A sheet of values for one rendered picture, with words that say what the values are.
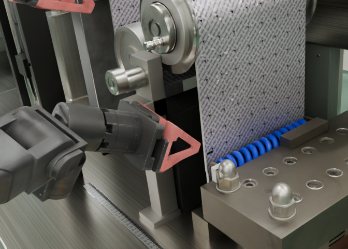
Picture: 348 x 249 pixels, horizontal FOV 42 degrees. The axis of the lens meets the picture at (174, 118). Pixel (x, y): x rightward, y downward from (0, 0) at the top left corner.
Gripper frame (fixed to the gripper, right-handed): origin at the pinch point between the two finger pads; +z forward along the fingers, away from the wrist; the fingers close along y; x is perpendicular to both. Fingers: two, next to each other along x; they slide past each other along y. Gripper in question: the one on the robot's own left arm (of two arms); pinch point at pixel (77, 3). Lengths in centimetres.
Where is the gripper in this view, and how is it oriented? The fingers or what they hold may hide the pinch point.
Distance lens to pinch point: 61.6
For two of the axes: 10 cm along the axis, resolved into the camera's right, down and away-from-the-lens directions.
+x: 4.2, -9.1, 0.0
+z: 6.9, 3.2, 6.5
